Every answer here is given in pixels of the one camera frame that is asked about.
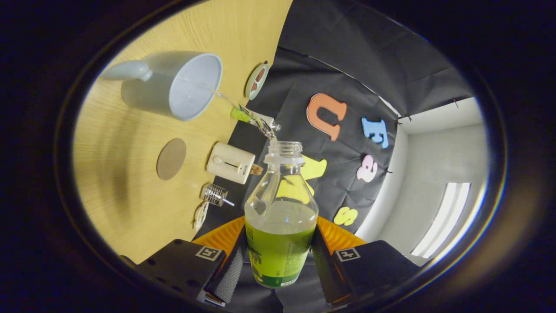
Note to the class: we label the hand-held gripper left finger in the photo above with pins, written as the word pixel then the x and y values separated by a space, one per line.
pixel 232 274

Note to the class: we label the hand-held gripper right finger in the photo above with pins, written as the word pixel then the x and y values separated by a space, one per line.
pixel 323 274

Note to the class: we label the juice bottle green label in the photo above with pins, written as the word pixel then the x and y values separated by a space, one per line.
pixel 278 256

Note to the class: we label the round brown coaster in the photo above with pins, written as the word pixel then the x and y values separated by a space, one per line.
pixel 171 159

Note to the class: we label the white cup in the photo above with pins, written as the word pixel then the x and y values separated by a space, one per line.
pixel 147 95

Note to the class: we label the capped white green drink bottle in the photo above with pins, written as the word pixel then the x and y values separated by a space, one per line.
pixel 241 114

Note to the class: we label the white divided tray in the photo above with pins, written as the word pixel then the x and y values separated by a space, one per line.
pixel 200 215

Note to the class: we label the pale drinking straw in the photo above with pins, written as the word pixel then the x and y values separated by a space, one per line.
pixel 228 202

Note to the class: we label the brown bread slice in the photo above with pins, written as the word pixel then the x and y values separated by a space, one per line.
pixel 257 169

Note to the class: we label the cream toaster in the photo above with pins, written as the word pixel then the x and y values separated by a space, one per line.
pixel 230 163

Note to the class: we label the wooden table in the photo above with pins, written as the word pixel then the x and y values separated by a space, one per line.
pixel 130 208

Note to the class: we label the ceiling light panel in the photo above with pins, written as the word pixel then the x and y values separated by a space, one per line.
pixel 443 217

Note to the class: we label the pale green plate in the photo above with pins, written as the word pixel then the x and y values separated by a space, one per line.
pixel 249 89

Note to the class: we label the brown food piece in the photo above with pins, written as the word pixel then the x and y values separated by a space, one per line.
pixel 260 74
pixel 254 86

